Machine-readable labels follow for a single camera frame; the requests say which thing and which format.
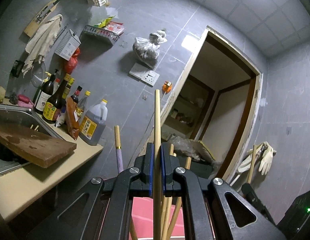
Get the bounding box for purple-banded bamboo chopstick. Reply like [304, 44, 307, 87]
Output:
[114, 125, 138, 240]

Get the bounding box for light bamboo chopstick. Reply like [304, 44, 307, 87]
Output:
[247, 145, 257, 184]

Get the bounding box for pink checked tablecloth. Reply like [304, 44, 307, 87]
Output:
[131, 197, 185, 239]

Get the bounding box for white rubber gloves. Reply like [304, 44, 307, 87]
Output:
[237, 141, 276, 176]

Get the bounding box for large cooking oil jug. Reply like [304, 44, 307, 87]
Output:
[79, 99, 108, 146]

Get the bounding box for brown packet on counter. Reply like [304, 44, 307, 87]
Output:
[65, 97, 79, 140]

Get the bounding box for wooden cutting board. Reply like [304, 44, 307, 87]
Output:
[0, 122, 77, 168]

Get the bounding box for yellow-cap sauce bottle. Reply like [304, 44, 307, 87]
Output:
[75, 90, 90, 120]

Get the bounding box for dark soy sauce bottle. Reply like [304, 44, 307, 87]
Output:
[42, 74, 71, 124]

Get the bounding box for small sauce bottle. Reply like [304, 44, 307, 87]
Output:
[71, 86, 82, 103]

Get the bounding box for steel sink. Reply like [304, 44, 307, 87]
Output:
[0, 104, 62, 176]

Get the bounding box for pink soap dish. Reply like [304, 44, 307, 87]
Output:
[17, 94, 34, 109]

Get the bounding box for dark wine bottle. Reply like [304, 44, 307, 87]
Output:
[34, 74, 56, 114]

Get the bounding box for red plastic bag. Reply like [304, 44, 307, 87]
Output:
[64, 48, 80, 74]

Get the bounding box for white hanging towel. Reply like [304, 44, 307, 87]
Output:
[21, 14, 63, 77]

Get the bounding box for wooden knife holder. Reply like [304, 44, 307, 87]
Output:
[23, 0, 61, 38]

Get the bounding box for white flexible hose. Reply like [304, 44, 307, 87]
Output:
[228, 172, 244, 186]

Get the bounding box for wooden door frame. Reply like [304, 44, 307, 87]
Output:
[134, 25, 264, 183]

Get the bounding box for orange wall hook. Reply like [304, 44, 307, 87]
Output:
[162, 81, 172, 94]

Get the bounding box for white wall socket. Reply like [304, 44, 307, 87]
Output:
[129, 63, 160, 87]

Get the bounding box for white wall box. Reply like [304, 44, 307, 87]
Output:
[54, 29, 81, 61]

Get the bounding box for white plastic bag on wall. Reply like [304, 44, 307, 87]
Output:
[133, 29, 167, 61]

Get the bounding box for grey wall shelf with packets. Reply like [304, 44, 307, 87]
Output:
[82, 16, 125, 46]

